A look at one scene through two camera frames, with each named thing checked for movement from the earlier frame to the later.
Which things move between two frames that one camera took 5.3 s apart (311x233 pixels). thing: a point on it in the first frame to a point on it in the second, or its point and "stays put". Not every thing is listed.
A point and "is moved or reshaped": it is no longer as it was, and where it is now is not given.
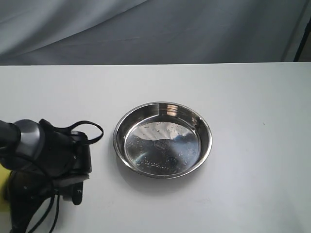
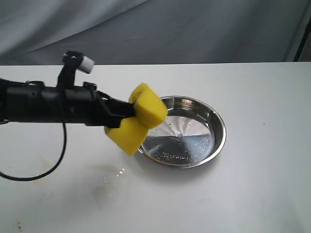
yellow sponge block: x=4 y=174 to x=150 y=110
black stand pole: x=307 y=30 stays put
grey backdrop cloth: x=91 y=32 stays put
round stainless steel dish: x=162 y=140 is moved or reshaped
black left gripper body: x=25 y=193 to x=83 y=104
